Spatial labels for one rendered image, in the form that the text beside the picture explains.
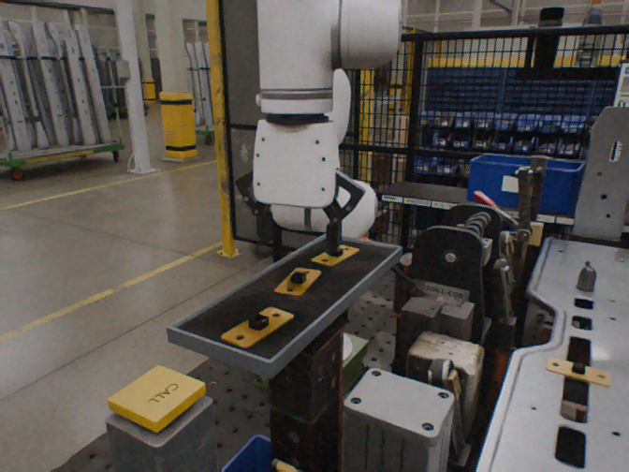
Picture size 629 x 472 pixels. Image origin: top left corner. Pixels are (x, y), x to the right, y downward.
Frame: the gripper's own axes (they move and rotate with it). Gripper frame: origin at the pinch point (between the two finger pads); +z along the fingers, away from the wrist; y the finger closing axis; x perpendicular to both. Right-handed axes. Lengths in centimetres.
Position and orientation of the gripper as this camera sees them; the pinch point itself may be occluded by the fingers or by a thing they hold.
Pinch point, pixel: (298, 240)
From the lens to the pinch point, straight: 61.3
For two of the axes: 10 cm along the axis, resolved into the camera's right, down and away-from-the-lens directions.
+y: 9.4, 1.1, -3.2
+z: 0.0, 9.4, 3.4
